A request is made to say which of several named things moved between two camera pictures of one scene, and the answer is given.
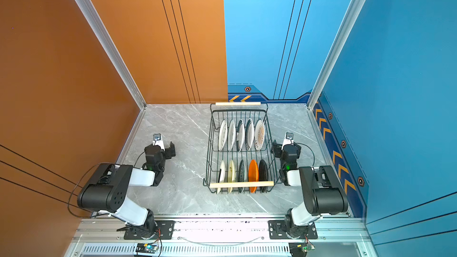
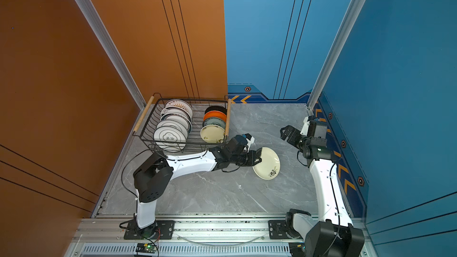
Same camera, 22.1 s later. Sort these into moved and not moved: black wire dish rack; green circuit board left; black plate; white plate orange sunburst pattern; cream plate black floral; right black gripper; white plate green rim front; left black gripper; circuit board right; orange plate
Moved: black wire dish rack; right black gripper; white plate green rim front; cream plate black floral; orange plate; white plate orange sunburst pattern; black plate; left black gripper
Not moved: circuit board right; green circuit board left
